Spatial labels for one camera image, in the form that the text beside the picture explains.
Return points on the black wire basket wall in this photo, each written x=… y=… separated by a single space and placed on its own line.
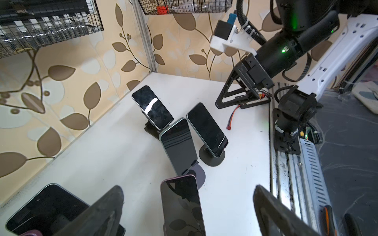
x=28 y=25
x=186 y=6

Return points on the silver phone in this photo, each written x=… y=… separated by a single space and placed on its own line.
x=152 y=108

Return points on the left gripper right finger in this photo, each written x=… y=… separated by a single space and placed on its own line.
x=275 y=219

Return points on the round black stand front right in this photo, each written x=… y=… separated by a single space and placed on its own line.
x=206 y=157

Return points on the black phone front left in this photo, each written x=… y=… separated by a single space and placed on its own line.
x=181 y=207

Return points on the black charger board with connectors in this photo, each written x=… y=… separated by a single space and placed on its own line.
x=264 y=93

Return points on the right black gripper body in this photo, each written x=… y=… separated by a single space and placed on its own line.
x=252 y=77

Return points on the black rectangular stand back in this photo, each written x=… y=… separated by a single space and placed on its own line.
x=152 y=130

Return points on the green phone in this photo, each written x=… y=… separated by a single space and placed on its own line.
x=178 y=144
x=207 y=129

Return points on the red capped item in basket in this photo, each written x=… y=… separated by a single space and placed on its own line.
x=162 y=10

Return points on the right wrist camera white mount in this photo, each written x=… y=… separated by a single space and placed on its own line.
x=227 y=35

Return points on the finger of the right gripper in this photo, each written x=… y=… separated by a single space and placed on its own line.
x=250 y=104
x=238 y=96

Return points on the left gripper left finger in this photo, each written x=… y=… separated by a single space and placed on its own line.
x=100 y=219

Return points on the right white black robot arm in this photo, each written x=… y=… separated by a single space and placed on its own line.
x=328 y=33

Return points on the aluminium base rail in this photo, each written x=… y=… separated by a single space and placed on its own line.
x=296 y=176

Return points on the black wire basket right wall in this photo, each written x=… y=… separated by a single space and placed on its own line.
x=186 y=6

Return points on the black wire basket back wall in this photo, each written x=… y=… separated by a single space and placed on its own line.
x=28 y=25

